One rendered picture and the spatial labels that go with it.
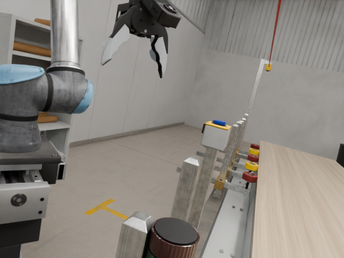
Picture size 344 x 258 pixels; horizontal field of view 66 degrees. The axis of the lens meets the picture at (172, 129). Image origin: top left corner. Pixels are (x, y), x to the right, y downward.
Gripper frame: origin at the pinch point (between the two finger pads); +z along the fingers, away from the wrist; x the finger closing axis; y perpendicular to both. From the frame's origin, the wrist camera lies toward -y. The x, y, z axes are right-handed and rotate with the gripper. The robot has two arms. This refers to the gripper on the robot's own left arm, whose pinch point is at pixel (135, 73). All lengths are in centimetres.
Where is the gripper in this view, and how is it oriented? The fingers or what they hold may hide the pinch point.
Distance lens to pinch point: 59.6
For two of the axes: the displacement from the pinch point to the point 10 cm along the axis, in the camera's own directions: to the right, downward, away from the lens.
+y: -5.8, -2.8, 7.6
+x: -7.8, -0.6, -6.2
